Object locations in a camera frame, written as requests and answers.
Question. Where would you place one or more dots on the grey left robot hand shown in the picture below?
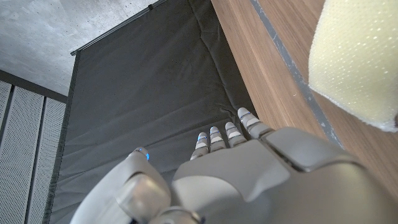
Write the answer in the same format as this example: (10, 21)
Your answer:
(248, 180)

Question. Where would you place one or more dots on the black backdrop curtain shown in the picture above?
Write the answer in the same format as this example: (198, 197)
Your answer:
(140, 93)

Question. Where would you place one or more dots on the yellow sponge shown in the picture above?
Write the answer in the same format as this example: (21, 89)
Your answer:
(357, 62)

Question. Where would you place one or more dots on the black backdrop stand pole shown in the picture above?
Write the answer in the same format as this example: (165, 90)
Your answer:
(118, 27)

